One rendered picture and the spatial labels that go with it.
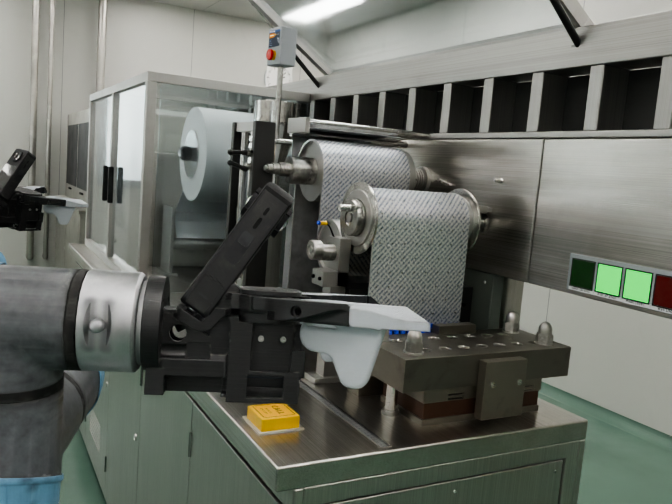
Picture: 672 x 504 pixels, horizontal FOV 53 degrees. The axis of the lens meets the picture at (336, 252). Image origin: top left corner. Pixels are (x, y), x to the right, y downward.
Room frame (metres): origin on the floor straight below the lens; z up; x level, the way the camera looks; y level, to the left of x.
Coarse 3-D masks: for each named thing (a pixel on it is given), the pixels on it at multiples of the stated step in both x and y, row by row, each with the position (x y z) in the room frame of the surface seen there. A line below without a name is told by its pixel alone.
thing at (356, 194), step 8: (352, 192) 1.38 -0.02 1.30; (360, 192) 1.35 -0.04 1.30; (368, 200) 1.32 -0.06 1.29; (368, 208) 1.32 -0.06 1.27; (368, 216) 1.31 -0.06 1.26; (472, 216) 1.43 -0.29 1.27; (368, 224) 1.31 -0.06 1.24; (472, 224) 1.43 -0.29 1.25; (368, 232) 1.31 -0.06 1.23; (352, 240) 1.36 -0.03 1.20; (360, 240) 1.33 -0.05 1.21
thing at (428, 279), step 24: (384, 264) 1.32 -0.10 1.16; (408, 264) 1.35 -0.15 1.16; (432, 264) 1.38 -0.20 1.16; (456, 264) 1.41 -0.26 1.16; (384, 288) 1.32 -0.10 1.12; (408, 288) 1.35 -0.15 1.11; (432, 288) 1.38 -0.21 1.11; (456, 288) 1.41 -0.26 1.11; (432, 312) 1.38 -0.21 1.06; (456, 312) 1.41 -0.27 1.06
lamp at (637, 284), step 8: (632, 272) 1.16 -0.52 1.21; (640, 272) 1.14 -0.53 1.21; (632, 280) 1.15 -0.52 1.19; (640, 280) 1.14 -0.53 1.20; (648, 280) 1.13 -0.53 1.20; (624, 288) 1.17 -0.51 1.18; (632, 288) 1.15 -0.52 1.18; (640, 288) 1.14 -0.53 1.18; (648, 288) 1.13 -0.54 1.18; (624, 296) 1.16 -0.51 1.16; (632, 296) 1.15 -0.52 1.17; (640, 296) 1.14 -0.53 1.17; (648, 296) 1.12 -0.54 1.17
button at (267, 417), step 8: (248, 408) 1.11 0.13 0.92; (256, 408) 1.11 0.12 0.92; (264, 408) 1.11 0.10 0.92; (272, 408) 1.11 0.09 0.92; (280, 408) 1.12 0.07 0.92; (288, 408) 1.12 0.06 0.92; (248, 416) 1.11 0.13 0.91; (256, 416) 1.08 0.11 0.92; (264, 416) 1.07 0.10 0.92; (272, 416) 1.08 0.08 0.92; (280, 416) 1.08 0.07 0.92; (288, 416) 1.08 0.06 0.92; (296, 416) 1.09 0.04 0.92; (256, 424) 1.08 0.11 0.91; (264, 424) 1.06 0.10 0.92; (272, 424) 1.07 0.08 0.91; (280, 424) 1.08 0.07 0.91; (288, 424) 1.08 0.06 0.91; (296, 424) 1.09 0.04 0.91
